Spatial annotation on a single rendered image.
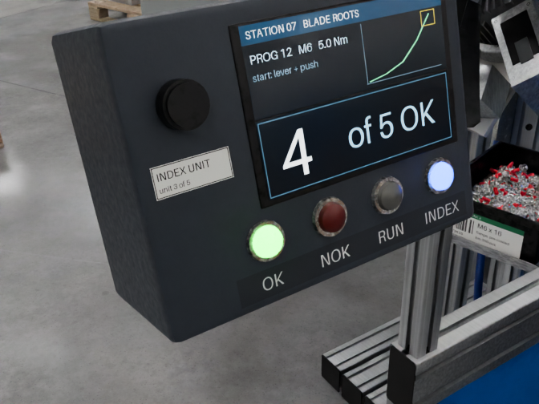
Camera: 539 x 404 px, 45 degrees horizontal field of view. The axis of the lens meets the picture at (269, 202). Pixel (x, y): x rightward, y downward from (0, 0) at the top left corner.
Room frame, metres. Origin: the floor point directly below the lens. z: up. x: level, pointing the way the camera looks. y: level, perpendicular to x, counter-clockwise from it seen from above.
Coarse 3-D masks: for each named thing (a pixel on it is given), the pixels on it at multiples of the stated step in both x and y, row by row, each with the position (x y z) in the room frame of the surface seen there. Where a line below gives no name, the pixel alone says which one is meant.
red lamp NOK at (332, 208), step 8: (320, 200) 0.37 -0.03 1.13; (328, 200) 0.37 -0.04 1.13; (336, 200) 0.37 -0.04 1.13; (320, 208) 0.37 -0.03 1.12; (328, 208) 0.37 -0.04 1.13; (336, 208) 0.37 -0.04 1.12; (344, 208) 0.37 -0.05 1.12; (312, 216) 0.36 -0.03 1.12; (320, 216) 0.36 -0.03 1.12; (328, 216) 0.36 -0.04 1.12; (336, 216) 0.36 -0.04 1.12; (344, 216) 0.37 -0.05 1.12; (320, 224) 0.36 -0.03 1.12; (328, 224) 0.36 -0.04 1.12; (336, 224) 0.36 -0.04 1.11; (344, 224) 0.37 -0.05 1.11; (320, 232) 0.36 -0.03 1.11; (328, 232) 0.36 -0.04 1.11; (336, 232) 0.37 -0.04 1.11
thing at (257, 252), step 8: (256, 224) 0.34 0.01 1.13; (264, 224) 0.34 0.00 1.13; (272, 224) 0.35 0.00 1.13; (256, 232) 0.34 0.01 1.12; (264, 232) 0.34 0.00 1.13; (272, 232) 0.34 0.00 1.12; (280, 232) 0.34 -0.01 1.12; (248, 240) 0.34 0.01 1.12; (256, 240) 0.34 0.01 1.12; (264, 240) 0.34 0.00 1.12; (272, 240) 0.34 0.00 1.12; (280, 240) 0.34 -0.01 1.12; (248, 248) 0.34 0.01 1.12; (256, 248) 0.33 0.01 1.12; (264, 248) 0.33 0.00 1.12; (272, 248) 0.34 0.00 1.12; (280, 248) 0.34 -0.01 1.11; (256, 256) 0.34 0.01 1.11; (264, 256) 0.33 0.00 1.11; (272, 256) 0.34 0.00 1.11
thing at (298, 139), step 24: (264, 120) 0.37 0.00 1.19; (288, 120) 0.37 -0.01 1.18; (312, 120) 0.38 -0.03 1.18; (264, 144) 0.36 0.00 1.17; (288, 144) 0.37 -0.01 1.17; (312, 144) 0.38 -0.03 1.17; (264, 168) 0.36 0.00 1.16; (288, 168) 0.36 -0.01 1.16; (312, 168) 0.37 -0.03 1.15; (288, 192) 0.36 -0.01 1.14
